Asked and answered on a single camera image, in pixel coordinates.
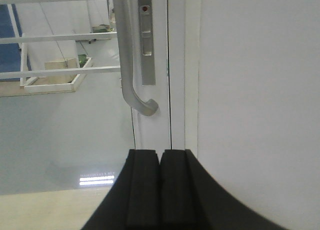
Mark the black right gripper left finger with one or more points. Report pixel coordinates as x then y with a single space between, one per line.
133 202

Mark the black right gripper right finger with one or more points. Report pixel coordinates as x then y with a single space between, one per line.
191 199

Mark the white sliding glass door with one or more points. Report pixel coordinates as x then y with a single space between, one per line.
74 140

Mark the grey metal door handle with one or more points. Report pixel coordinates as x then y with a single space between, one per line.
125 45

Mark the grey door lock plate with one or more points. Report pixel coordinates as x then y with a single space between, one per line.
146 42

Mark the green cushion bag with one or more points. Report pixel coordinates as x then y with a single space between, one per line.
82 59

